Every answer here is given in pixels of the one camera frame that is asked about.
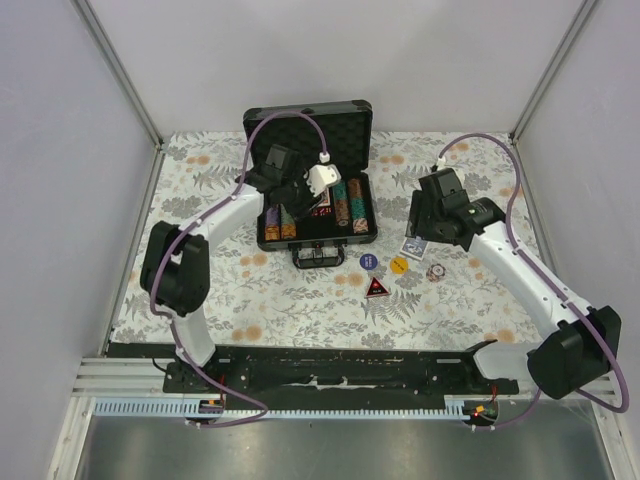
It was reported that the red card deck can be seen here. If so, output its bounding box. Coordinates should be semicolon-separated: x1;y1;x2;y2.
317;188;331;208

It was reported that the red triangular all-in button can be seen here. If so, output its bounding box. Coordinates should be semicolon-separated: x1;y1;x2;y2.
365;277;390;299

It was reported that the floral patterned table mat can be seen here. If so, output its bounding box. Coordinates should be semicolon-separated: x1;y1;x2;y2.
110;129;568;355

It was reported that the blue small blind button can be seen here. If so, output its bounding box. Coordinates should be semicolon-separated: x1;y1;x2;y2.
359;253;379;271

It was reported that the aluminium frame post left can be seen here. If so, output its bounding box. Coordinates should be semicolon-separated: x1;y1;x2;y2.
69;0;165;151

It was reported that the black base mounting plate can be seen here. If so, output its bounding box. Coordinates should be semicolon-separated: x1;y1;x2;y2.
107;342;519;399

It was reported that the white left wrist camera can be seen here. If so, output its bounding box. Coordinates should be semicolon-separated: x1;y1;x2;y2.
306;164;342;197

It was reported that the leftmost poker chip row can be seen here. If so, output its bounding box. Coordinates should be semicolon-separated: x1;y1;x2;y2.
264;205;280;241

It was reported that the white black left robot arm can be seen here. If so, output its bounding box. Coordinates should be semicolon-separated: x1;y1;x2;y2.
140;145;340;393

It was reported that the aluminium front rail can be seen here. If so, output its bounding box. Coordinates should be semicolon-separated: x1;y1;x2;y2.
72;358;619;401

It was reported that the black poker set case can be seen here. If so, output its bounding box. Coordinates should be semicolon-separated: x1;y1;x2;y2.
243;100;378;269

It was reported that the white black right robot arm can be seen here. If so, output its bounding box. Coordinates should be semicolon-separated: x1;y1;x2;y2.
406;168;621;399

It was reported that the rightmost poker chip row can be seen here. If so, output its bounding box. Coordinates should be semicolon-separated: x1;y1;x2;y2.
347;178;369;234

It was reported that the yellow big blind button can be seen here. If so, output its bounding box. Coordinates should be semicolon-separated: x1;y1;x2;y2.
390;256;409;275

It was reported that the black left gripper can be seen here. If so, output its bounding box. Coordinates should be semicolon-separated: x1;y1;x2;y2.
281;169;326;222

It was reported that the small poker chip stack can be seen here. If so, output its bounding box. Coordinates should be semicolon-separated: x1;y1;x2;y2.
426;264;446;282

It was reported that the aluminium frame post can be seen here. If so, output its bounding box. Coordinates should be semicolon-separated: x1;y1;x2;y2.
69;0;165;151
509;0;601;145

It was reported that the blue card deck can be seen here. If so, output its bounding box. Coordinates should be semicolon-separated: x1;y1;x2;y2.
399;237;428;261

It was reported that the aluminium frame post right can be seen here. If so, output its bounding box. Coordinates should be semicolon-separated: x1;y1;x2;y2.
509;0;601;145

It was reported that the poker chip row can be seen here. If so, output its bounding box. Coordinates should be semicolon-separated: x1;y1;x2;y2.
280;206;297;240
332;181;350;227
347;178;369;234
264;205;280;241

